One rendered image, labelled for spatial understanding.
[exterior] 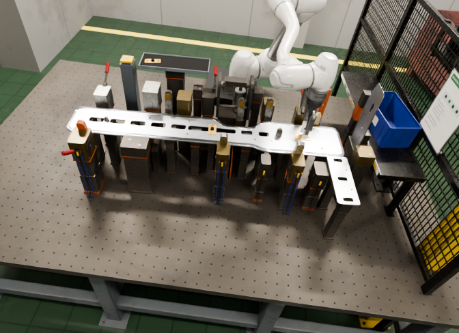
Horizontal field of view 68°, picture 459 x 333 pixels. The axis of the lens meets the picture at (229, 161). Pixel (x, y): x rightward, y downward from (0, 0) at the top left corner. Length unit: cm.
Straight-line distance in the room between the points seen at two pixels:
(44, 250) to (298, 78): 134
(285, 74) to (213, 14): 353
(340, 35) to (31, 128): 394
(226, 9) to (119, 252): 379
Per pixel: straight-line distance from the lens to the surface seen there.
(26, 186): 203
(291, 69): 145
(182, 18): 500
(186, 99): 179
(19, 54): 427
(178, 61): 194
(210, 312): 202
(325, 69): 151
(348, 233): 185
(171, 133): 170
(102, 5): 531
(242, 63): 231
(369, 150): 176
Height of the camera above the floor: 213
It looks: 46 degrees down
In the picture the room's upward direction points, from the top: 7 degrees clockwise
